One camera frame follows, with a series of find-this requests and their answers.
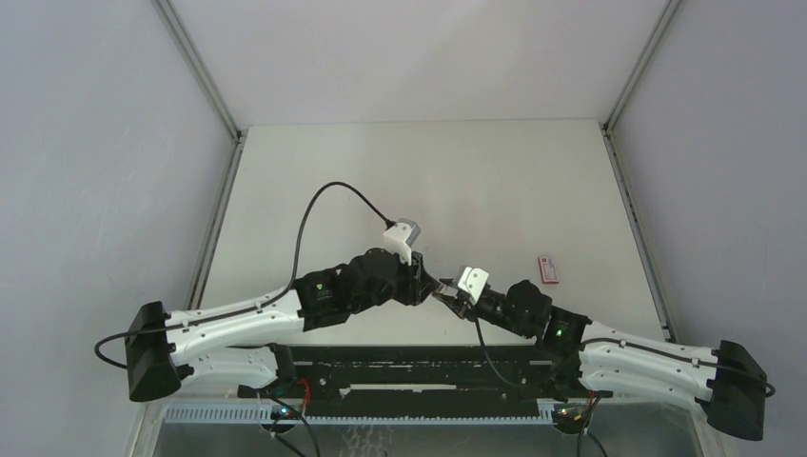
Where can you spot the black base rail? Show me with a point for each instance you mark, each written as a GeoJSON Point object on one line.
{"type": "Point", "coordinates": [443, 381]}

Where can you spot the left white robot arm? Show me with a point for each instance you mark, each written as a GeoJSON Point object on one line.
{"type": "Point", "coordinates": [240, 344]}

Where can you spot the white slotted cable duct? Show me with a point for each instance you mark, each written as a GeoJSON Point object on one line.
{"type": "Point", "coordinates": [252, 414]}

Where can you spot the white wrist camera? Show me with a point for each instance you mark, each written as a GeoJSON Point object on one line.
{"type": "Point", "coordinates": [471, 282]}
{"type": "Point", "coordinates": [400, 238]}

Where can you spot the right aluminium frame rail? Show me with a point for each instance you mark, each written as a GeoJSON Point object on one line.
{"type": "Point", "coordinates": [609, 130]}

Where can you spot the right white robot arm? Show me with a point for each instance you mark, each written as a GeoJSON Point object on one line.
{"type": "Point", "coordinates": [725, 384]}

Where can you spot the aluminium frame rail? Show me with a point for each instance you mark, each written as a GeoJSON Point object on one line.
{"type": "Point", "coordinates": [198, 69]}
{"type": "Point", "coordinates": [609, 130]}

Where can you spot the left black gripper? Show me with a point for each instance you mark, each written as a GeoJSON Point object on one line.
{"type": "Point", "coordinates": [417, 282]}

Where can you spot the left aluminium frame rail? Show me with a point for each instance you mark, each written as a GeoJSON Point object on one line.
{"type": "Point", "coordinates": [198, 69]}

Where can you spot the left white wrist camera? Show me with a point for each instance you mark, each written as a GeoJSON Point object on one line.
{"type": "Point", "coordinates": [400, 238]}

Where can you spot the red white staple box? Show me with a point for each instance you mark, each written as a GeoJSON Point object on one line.
{"type": "Point", "coordinates": [548, 270]}

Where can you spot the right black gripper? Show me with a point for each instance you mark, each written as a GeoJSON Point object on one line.
{"type": "Point", "coordinates": [462, 308]}

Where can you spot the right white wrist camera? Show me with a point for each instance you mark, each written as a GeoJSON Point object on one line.
{"type": "Point", "coordinates": [471, 282]}

